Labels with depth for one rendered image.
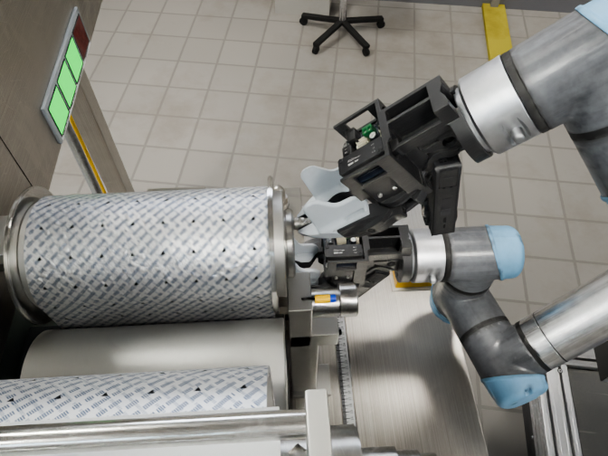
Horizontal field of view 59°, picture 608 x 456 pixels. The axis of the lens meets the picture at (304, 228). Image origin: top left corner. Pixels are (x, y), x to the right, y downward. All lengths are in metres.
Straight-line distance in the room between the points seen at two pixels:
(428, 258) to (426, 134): 0.28
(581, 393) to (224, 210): 1.42
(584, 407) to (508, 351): 1.01
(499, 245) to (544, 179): 1.76
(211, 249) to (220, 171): 1.82
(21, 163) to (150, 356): 0.34
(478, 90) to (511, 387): 0.44
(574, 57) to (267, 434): 0.34
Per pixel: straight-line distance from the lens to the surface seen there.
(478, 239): 0.74
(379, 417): 0.87
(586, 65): 0.46
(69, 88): 0.94
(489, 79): 0.47
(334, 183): 0.56
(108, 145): 1.64
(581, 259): 2.30
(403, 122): 0.48
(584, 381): 1.81
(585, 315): 0.77
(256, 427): 0.29
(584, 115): 0.47
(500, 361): 0.78
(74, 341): 0.60
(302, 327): 0.63
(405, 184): 0.49
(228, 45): 2.98
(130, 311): 0.59
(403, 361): 0.91
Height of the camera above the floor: 1.73
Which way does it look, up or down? 55 degrees down
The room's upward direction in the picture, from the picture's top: straight up
